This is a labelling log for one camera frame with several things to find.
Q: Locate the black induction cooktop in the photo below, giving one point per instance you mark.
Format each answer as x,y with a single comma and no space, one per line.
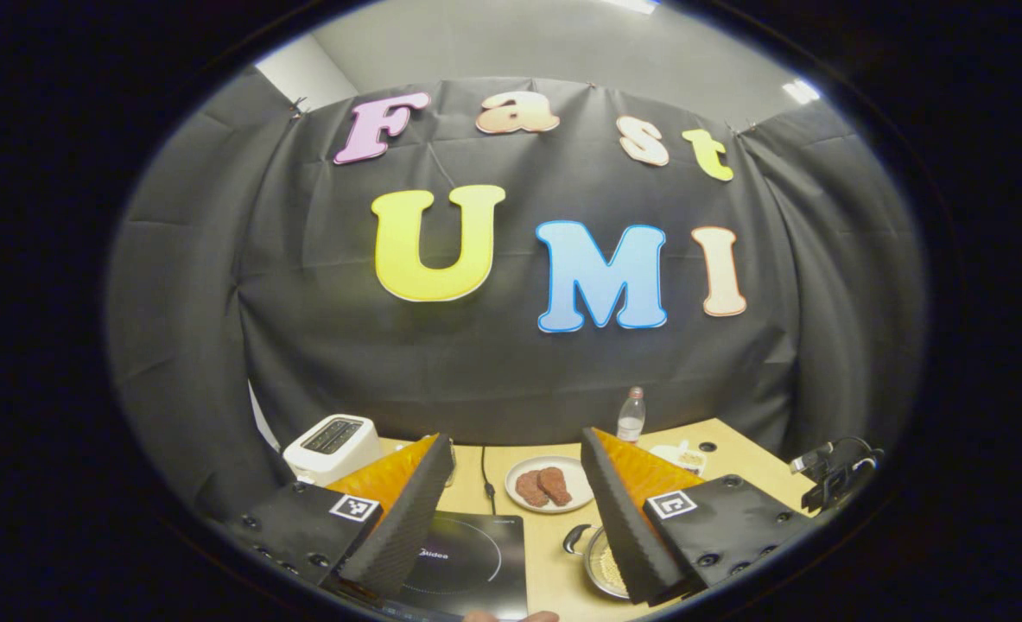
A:
476,561

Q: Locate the black backdrop cloth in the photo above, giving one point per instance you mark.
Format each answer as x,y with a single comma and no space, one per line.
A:
519,380

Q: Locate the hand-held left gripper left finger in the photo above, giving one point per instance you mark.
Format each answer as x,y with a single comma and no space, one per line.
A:
407,527

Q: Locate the red-brown meat piece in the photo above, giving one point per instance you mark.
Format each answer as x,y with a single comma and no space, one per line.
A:
530,490
555,485

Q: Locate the white divided dish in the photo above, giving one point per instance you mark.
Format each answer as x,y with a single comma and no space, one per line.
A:
679,458

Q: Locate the small ceiling light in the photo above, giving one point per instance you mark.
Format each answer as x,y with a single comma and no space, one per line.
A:
800,91

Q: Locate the plastic water bottle red label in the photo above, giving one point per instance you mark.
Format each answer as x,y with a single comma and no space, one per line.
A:
631,423

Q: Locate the white toaster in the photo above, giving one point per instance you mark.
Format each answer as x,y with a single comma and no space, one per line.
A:
329,449

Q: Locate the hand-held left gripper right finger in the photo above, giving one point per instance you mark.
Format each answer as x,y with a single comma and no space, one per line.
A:
623,527

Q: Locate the pile of soybeans in pot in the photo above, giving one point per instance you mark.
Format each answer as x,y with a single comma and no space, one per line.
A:
612,566

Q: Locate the large ceiling light panel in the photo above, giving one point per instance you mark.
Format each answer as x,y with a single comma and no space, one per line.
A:
631,4

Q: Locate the white round plate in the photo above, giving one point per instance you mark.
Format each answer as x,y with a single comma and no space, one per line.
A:
580,492

